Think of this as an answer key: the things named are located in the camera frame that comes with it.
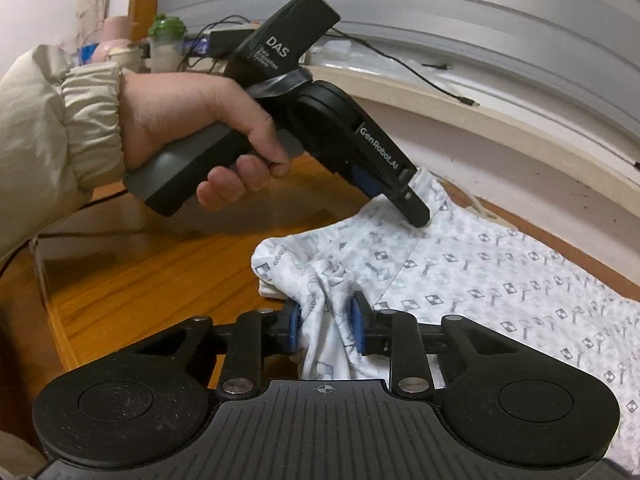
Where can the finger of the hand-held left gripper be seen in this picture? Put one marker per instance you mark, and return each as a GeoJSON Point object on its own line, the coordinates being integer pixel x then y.
{"type": "Point", "coordinates": [364, 180]}
{"type": "Point", "coordinates": [415, 205]}

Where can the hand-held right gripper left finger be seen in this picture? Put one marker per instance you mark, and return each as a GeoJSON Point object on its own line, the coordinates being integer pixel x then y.
{"type": "Point", "coordinates": [295, 330]}

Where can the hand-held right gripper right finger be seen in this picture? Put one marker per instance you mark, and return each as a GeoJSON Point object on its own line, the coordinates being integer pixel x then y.
{"type": "Point", "coordinates": [357, 330]}

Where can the white patterned pants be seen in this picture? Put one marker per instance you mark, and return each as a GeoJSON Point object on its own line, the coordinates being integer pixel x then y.
{"type": "Point", "coordinates": [475, 285]}

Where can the person's left hand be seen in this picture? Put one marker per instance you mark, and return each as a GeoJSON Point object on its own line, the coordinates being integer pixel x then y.
{"type": "Point", "coordinates": [175, 110]}

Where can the white power strip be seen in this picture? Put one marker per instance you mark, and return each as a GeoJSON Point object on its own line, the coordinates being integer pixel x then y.
{"type": "Point", "coordinates": [481, 207]}

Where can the black box with blue label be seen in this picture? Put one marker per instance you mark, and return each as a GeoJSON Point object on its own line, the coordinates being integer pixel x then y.
{"type": "Point", "coordinates": [220, 42]}

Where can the green-lidded bottle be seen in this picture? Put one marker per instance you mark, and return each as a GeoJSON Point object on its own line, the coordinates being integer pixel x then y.
{"type": "Point", "coordinates": [167, 45]}

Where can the grey window blind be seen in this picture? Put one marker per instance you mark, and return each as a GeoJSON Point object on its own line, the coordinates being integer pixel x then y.
{"type": "Point", "coordinates": [475, 10]}

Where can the beige curtain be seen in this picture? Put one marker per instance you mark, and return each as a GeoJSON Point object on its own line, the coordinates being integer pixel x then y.
{"type": "Point", "coordinates": [90, 0]}

